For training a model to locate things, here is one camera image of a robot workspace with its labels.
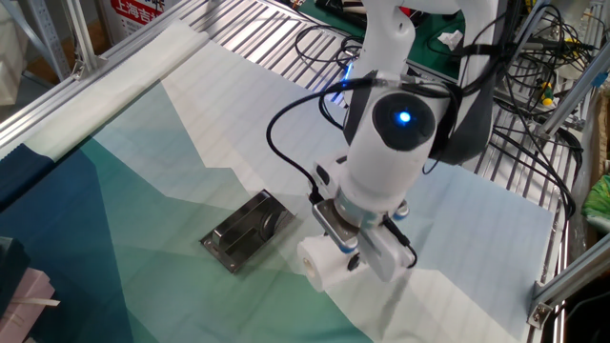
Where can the grey perforated steel angle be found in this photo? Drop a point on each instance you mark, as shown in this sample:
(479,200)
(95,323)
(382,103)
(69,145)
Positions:
(47,33)

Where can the long aluminium frame rail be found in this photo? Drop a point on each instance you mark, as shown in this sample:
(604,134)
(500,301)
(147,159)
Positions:
(47,107)

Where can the brown cardboard box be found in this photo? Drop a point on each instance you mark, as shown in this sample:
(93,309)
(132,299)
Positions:
(603,138)

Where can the pale paper strip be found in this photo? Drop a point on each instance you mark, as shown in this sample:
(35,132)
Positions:
(43,302)

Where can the aluminium frame post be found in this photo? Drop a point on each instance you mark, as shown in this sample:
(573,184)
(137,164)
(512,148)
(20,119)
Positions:
(78,28)
(526,35)
(576,88)
(572,276)

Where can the crumpled white tissue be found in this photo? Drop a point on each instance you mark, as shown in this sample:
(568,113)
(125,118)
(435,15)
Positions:
(450,40)

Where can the pink box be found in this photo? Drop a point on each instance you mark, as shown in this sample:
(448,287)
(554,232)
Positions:
(24,309)

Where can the white toilet paper roll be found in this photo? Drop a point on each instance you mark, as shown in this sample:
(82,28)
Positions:
(333,269)

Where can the blue green white tablecloth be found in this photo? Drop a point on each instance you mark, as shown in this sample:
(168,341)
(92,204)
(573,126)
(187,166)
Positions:
(143,190)

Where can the shiny metal toilet paper holder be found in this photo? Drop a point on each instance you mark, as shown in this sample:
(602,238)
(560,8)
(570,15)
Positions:
(238,238)

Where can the yellow green screwdriver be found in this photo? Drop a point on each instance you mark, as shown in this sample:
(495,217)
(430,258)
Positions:
(547,93)

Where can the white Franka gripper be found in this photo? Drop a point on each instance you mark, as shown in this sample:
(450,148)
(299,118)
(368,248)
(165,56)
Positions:
(388,257)

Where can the green plastic bag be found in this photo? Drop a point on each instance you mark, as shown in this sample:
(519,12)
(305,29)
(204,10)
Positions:
(598,205)

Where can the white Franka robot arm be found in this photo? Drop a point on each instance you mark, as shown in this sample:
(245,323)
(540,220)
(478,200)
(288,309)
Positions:
(381,171)

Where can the red white printed sign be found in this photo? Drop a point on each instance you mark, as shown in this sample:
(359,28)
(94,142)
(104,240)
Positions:
(138,14)

